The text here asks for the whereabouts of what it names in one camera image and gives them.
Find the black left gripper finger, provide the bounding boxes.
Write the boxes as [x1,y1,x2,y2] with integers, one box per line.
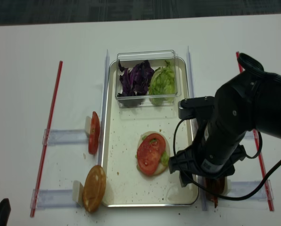
[179,171,193,187]

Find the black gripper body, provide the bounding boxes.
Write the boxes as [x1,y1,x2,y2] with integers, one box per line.
[168,145,245,180]

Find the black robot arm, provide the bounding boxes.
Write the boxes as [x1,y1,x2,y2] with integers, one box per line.
[169,53,281,186]

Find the stack of meat slices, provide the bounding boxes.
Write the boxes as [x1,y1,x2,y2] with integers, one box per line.
[204,177,226,208]

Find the lettuce piece on bun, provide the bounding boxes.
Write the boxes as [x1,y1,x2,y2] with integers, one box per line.
[135,135,170,172]

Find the white block behind meat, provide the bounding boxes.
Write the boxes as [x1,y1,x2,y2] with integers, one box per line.
[221,177,231,196]

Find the tomato slice on bun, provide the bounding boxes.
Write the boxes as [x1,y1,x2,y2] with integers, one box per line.
[136,133,167,176]

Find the green lettuce in container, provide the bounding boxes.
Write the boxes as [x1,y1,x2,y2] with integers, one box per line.
[148,60,176,96]

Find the upright tomato slices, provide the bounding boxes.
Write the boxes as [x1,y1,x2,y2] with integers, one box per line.
[88,111,100,155]

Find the white block behind tomato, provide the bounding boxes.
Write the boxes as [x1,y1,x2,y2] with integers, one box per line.
[84,116,92,137]

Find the bottom bun on tray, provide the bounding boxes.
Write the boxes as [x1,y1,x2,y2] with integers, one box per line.
[136,131,171,176]

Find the right red strip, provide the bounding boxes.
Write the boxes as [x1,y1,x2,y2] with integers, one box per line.
[235,51,275,211]

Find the red strip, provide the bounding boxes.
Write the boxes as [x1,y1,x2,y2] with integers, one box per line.
[235,51,275,211]
[30,61,63,218]

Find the metal baking tray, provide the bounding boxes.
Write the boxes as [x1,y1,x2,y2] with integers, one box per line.
[99,59,199,207]

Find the upright bun half left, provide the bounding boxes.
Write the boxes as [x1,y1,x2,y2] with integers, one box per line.
[82,165,106,213]

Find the left long clear divider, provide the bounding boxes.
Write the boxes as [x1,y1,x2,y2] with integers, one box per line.
[97,49,110,166]

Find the purple cabbage leaves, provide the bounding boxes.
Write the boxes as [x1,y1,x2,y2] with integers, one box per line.
[117,60,155,107]

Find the clear plastic container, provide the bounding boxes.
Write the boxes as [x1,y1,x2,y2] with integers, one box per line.
[115,50,181,108]

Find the white block behind bun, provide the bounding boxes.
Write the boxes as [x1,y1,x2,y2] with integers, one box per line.
[72,180,84,208]

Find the left red strip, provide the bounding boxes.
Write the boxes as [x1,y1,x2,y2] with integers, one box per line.
[30,61,63,218]

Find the black object bottom left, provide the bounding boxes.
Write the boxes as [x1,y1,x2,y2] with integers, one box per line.
[0,198,11,226]

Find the right lower clear rail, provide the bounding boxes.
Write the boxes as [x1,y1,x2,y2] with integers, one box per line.
[227,181,273,201]

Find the clear rail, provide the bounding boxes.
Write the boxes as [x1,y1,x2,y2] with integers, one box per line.
[244,129,259,140]
[42,129,88,145]
[227,181,273,201]
[30,189,81,209]

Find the right upper clear rail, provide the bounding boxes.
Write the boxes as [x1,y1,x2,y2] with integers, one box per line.
[244,129,259,140]

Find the black cable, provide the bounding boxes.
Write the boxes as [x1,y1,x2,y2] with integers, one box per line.
[173,117,281,201]

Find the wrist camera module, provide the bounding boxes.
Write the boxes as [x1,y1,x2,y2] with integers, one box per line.
[178,96,214,120]

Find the left upper clear rail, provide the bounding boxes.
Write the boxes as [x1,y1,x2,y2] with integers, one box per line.
[42,129,88,145]

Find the left lower clear rail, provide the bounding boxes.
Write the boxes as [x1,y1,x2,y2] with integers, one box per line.
[30,189,81,209]

